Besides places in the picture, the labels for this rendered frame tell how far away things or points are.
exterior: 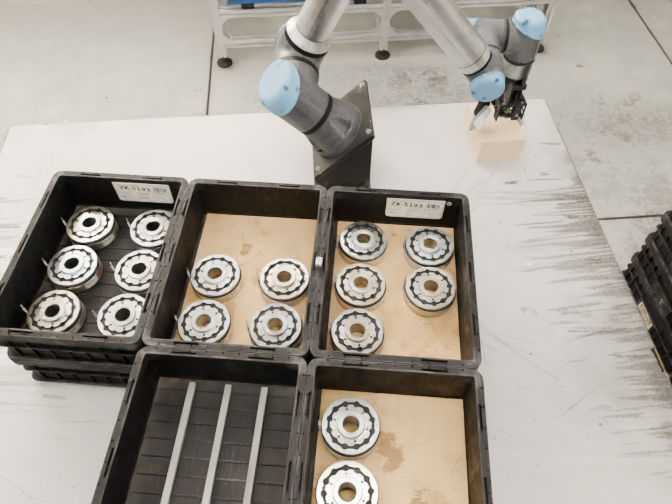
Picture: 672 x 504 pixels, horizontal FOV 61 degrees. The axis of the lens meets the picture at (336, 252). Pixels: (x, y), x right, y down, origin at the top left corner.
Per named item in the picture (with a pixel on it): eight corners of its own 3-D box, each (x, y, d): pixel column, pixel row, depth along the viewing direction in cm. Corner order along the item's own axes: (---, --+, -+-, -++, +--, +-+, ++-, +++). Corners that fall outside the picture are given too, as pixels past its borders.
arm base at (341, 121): (317, 128, 153) (290, 109, 147) (358, 95, 145) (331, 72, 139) (320, 168, 144) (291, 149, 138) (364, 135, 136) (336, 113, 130)
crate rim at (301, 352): (192, 184, 124) (190, 177, 122) (328, 192, 123) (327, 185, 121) (142, 350, 101) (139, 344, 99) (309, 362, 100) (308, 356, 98)
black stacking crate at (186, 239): (201, 213, 132) (191, 180, 123) (327, 220, 131) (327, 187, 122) (157, 371, 109) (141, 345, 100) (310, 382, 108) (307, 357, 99)
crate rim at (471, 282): (328, 192, 123) (328, 185, 121) (466, 200, 122) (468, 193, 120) (309, 362, 100) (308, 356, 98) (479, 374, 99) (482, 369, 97)
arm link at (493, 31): (463, 42, 126) (512, 44, 125) (460, 9, 131) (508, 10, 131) (456, 70, 132) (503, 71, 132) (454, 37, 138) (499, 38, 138)
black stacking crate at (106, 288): (76, 205, 133) (56, 172, 124) (199, 213, 132) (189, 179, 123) (7, 360, 111) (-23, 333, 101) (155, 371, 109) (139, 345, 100)
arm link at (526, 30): (509, 4, 130) (546, 5, 130) (498, 46, 139) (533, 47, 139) (513, 23, 125) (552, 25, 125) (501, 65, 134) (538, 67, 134)
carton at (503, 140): (462, 123, 166) (467, 103, 160) (502, 120, 167) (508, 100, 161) (476, 162, 157) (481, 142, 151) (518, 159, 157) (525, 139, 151)
